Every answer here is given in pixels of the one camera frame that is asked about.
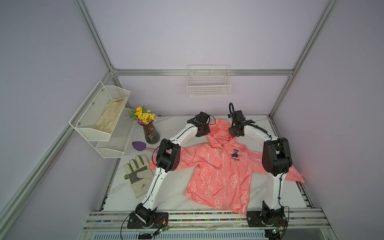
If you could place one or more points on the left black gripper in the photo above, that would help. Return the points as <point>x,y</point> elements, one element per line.
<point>207,130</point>

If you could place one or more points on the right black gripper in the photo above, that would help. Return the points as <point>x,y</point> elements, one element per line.
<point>233,134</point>

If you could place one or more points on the pink hooded jacket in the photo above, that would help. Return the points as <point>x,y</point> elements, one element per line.
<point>223,170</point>

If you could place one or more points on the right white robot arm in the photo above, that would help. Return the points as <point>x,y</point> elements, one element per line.
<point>276,161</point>

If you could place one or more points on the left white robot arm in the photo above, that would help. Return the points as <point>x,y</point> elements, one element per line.
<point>167,160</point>

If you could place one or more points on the dark glass vase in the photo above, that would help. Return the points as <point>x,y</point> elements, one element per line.
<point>152,136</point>

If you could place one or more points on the yellow flower bouquet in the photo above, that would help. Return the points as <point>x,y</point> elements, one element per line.
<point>143,116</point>

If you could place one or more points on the purple garden trowel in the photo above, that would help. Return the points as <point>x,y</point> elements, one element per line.
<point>141,146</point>

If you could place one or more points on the beige work glove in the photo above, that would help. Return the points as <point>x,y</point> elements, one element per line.
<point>140,175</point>

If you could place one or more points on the lower white mesh shelf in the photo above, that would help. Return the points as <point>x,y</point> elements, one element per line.
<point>116,147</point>

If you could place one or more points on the white mesh shelf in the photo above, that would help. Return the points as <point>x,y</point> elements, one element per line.
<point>84,120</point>
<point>116,147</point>

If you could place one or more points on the beige cloth in shelf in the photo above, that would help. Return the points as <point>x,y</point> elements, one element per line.
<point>110,115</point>

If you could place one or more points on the upper white mesh shelf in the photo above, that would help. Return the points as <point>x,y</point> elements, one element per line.
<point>84,120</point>

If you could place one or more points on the white wire wall basket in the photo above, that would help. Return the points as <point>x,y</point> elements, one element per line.
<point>208,81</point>

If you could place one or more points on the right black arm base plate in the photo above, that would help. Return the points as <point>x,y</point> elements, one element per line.
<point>264,218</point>

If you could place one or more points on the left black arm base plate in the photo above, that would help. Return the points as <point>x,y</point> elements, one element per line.
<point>135,223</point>

